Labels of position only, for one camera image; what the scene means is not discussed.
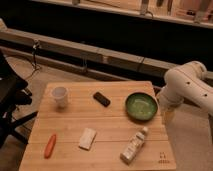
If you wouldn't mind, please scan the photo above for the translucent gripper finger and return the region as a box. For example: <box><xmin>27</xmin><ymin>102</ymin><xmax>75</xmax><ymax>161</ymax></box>
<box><xmin>162</xmin><ymin>110</ymin><xmax>174</xmax><ymax>125</ymax></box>

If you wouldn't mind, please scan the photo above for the white sponge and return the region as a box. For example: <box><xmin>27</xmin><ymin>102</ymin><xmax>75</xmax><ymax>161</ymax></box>
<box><xmin>79</xmin><ymin>128</ymin><xmax>97</xmax><ymax>150</ymax></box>

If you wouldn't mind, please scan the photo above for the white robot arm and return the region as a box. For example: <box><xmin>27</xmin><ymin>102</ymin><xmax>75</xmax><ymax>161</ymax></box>
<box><xmin>157</xmin><ymin>61</ymin><xmax>213</xmax><ymax>124</ymax></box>

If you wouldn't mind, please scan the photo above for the green ceramic bowl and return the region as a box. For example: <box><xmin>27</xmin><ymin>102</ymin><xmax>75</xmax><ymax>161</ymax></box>
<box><xmin>125</xmin><ymin>92</ymin><xmax>158</xmax><ymax>121</ymax></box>

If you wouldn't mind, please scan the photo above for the white plastic bottle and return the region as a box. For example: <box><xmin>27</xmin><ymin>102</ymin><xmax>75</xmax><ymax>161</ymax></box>
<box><xmin>120</xmin><ymin>127</ymin><xmax>149</xmax><ymax>164</ymax></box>

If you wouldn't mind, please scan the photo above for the black rectangular block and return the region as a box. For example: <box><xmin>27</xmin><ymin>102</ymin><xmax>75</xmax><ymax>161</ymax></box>
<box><xmin>93</xmin><ymin>92</ymin><xmax>110</xmax><ymax>107</ymax></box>

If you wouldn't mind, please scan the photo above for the orange carrot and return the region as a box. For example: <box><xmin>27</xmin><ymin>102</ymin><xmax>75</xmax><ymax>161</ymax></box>
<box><xmin>44</xmin><ymin>134</ymin><xmax>56</xmax><ymax>158</ymax></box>

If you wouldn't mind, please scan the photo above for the black office chair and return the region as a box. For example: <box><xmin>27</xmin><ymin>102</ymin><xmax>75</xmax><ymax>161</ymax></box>
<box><xmin>0</xmin><ymin>50</ymin><xmax>37</xmax><ymax>148</ymax></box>

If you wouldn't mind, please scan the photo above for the black cable on floor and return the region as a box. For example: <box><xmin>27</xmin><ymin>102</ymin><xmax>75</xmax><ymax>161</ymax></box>
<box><xmin>24</xmin><ymin>39</ymin><xmax>43</xmax><ymax>81</ymax></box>

